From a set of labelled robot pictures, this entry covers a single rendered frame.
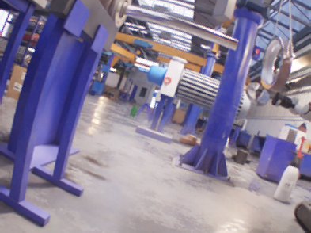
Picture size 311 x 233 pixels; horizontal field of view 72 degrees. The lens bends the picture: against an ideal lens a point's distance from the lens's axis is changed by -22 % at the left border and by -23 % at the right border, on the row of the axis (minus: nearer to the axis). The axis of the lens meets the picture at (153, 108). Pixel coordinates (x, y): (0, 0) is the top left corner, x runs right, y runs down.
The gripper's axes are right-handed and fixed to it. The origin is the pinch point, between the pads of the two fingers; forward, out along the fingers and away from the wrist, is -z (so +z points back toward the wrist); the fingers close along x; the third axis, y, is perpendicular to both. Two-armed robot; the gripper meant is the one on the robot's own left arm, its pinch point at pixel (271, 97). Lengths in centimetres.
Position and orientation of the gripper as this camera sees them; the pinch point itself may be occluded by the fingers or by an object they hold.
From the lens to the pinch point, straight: 196.3
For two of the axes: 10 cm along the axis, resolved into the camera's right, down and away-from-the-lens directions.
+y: -1.9, 7.4, -6.5
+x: 1.6, -6.3, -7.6
